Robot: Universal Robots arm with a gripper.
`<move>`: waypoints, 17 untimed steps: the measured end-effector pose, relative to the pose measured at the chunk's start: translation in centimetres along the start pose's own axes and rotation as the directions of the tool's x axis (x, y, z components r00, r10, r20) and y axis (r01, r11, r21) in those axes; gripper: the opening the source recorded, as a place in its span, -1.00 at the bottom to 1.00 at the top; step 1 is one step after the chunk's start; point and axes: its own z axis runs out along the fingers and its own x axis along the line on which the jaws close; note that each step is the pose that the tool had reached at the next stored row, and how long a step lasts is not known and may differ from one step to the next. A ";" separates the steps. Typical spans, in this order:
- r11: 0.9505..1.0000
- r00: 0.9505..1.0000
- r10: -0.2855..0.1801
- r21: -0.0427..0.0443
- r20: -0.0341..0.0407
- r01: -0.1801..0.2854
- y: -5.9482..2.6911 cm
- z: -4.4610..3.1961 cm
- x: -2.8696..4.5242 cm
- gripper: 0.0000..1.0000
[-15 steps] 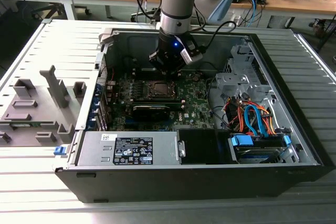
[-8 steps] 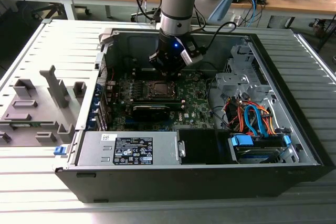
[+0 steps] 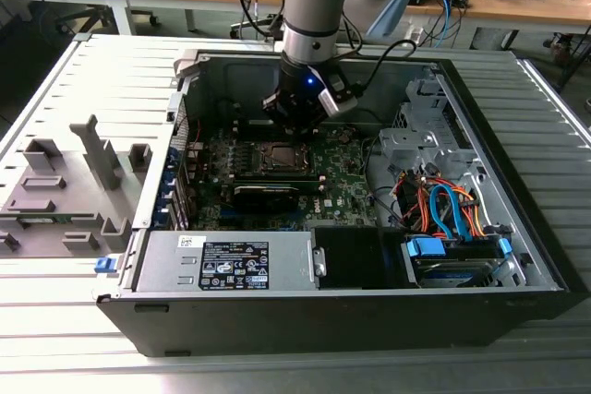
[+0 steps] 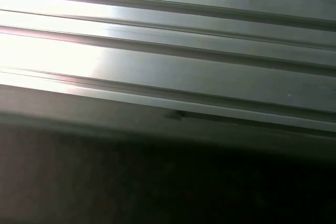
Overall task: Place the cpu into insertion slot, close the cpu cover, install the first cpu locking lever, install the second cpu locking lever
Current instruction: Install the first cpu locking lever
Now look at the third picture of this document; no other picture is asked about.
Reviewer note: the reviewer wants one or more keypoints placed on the metal locking lever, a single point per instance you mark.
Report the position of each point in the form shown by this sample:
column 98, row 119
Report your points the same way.
column 286, row 170

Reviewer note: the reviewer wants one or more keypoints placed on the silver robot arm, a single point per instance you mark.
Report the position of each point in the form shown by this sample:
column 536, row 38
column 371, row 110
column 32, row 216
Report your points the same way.
column 314, row 6

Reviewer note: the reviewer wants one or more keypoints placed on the blue expansion slot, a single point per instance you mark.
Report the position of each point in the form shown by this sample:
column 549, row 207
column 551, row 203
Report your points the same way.
column 231, row 217

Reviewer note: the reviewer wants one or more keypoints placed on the round coin battery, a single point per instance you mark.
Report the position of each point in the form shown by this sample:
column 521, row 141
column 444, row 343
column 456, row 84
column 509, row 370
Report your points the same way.
column 344, row 138

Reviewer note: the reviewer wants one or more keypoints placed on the black RAM stick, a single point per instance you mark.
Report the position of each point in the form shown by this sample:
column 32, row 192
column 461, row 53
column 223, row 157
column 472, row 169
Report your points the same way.
column 277, row 177

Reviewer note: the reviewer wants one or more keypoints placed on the green motherboard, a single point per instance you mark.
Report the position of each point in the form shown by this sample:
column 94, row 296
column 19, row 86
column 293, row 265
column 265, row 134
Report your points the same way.
column 341, row 172

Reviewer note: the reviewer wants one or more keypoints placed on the black graphics card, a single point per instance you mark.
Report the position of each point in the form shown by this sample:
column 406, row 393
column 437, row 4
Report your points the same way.
column 265, row 198

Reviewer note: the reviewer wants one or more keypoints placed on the metal drive cage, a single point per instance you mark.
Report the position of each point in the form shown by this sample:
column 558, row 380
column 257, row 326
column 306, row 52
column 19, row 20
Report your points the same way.
column 406, row 140

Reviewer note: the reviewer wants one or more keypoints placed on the black plastic shroud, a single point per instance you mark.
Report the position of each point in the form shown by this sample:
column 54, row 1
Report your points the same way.
column 351, row 258

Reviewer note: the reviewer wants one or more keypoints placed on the hard disk in blue carrier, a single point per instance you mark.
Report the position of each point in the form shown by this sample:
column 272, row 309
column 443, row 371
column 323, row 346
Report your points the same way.
column 427, row 246

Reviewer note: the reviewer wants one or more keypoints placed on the grey power supply unit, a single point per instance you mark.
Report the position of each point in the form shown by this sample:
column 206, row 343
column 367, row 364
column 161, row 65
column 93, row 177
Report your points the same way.
column 166, row 260

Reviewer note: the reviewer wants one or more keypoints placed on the black PC case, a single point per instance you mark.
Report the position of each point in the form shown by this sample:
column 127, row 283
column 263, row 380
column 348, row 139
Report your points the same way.
column 277, row 325

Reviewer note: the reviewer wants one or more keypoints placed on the grey parts rack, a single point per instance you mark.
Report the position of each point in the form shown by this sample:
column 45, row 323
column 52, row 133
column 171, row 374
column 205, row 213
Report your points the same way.
column 69, row 168

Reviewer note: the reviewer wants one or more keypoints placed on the blue case latch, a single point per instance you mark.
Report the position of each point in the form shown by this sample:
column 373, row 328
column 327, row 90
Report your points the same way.
column 104, row 266

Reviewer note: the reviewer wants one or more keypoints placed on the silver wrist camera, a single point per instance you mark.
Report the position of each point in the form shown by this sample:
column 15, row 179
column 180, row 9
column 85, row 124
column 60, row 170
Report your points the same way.
column 339, row 99

